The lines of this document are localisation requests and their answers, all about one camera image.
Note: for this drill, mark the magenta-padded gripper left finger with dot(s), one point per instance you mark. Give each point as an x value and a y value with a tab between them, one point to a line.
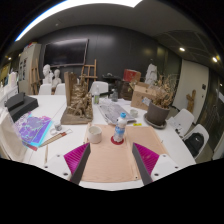
76	160

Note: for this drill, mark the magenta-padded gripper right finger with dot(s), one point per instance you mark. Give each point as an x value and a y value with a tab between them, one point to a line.
146	160

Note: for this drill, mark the white drink bottle blue cap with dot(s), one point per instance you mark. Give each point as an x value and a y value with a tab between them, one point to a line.
119	130

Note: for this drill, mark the white cup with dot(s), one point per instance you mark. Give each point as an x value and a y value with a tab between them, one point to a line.
95	135

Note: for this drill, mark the beige canvas mat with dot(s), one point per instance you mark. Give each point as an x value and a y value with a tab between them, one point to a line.
110	160

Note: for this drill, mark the grey plant saucer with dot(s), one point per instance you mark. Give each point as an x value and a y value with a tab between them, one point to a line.
155	126

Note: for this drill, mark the yellow marker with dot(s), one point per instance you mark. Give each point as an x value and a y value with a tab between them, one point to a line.
137	124

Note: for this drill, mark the flat round red coaster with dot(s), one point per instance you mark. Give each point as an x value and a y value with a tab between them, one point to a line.
113	141

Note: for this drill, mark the small grey jar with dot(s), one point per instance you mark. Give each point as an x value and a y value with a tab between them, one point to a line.
57	126

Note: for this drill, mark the dried plant in dark pot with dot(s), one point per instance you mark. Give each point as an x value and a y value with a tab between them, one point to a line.
157	113

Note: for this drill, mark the black backpack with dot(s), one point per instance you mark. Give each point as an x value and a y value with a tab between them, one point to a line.
194	144

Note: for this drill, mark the purple and blue print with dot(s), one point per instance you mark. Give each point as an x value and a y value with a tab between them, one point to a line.
33	130

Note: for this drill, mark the golden sculpture on wooden base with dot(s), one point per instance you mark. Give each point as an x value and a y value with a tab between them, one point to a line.
80	106

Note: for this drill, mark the newspaper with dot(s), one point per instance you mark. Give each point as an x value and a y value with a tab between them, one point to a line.
113	111

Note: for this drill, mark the cardboard box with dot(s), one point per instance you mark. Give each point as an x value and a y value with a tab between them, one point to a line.
141	96

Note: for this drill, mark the clear bottle green label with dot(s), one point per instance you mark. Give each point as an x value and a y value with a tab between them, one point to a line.
96	96

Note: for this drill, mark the white cloth bag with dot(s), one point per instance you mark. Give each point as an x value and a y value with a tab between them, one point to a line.
11	136

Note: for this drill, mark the large black flat box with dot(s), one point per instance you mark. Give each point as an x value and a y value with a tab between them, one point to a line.
25	108

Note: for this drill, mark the wooden mannequin figure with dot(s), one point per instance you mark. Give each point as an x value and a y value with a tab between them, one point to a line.
191	100

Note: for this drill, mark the white plaster bust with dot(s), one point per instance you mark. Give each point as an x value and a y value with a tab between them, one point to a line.
56	79
47	74

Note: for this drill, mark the small black flat box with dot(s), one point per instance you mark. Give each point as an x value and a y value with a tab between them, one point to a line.
14	100

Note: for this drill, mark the red box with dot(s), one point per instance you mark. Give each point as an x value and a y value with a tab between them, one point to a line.
131	75

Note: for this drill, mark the white plaster statue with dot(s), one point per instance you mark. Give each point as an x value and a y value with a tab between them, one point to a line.
151	73

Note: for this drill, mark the black stand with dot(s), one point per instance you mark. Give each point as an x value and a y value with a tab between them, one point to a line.
110	80

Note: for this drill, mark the wooden easel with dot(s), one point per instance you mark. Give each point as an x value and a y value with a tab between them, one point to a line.
89	71
35	78

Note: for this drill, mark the white cabinet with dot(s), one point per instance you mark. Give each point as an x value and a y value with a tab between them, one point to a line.
28	65

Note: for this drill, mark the round ceiling spotlight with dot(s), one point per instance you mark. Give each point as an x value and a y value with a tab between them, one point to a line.
214	59
182	49

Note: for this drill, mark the long ceiling light strip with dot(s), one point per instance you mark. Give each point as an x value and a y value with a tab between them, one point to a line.
73	5

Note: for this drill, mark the dark wall screen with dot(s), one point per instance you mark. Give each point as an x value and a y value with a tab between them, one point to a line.
65	53

